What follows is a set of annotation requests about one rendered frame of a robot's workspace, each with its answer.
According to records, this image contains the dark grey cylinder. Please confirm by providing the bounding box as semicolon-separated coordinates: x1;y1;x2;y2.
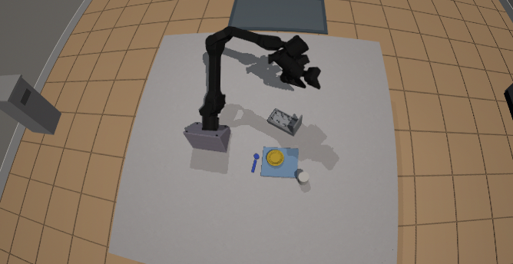
298;171;309;186

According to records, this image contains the light blue flat mat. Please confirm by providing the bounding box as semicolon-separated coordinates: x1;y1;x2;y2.
261;147;299;178

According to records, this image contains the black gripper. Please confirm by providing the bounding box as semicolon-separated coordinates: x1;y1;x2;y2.
280;58;321;90

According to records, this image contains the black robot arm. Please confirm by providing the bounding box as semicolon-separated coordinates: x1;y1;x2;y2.
199;26;310;131

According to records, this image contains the olive-gold round plate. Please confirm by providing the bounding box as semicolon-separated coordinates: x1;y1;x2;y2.
266;150;283;166

